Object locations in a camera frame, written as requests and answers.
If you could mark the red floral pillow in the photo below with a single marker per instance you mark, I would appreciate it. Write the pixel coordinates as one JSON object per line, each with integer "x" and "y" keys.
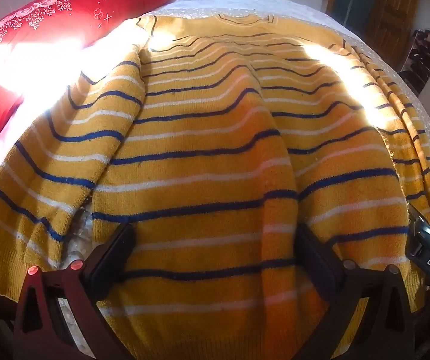
{"x": 68, "y": 11}

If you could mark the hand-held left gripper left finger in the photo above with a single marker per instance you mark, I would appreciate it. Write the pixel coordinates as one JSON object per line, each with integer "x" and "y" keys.
{"x": 113, "y": 257}

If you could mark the yellow striped knit sweater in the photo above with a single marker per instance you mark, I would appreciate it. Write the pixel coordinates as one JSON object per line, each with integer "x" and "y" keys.
{"x": 207, "y": 165}

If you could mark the white dotted bedspread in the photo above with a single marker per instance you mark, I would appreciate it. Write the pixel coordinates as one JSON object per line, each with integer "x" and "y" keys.
{"x": 398, "y": 71}

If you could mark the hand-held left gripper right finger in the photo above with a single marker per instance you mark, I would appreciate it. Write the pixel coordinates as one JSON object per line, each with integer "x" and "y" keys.
{"x": 317, "y": 264}

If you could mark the brown wooden door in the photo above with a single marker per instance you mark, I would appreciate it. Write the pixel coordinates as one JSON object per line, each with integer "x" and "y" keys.
{"x": 391, "y": 11}

